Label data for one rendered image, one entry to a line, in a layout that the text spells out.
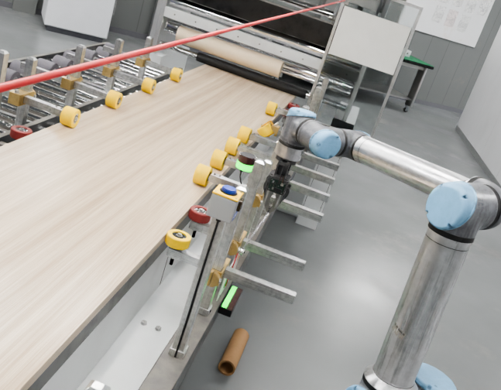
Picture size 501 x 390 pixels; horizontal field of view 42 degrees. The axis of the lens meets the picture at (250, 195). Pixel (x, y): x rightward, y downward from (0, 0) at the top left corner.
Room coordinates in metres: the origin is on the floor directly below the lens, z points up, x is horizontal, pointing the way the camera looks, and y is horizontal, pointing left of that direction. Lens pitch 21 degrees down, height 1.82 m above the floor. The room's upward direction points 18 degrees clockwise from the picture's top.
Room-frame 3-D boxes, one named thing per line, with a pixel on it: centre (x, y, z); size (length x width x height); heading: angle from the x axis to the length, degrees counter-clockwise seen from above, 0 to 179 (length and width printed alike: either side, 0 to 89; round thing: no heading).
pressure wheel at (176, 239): (1.89, 0.17, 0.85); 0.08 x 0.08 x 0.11
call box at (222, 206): (1.58, 0.06, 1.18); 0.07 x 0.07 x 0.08; 84
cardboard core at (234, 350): (2.67, -0.16, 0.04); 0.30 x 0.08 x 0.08; 174
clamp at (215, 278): (1.86, 0.03, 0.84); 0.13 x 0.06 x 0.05; 174
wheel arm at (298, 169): (2.87, -0.10, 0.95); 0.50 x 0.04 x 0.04; 84
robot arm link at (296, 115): (2.08, -0.08, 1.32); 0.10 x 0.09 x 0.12; 38
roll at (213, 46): (4.74, 0.27, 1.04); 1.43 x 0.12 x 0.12; 84
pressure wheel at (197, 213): (2.14, 0.15, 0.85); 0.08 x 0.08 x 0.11
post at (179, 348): (1.58, 0.06, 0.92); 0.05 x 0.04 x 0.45; 174
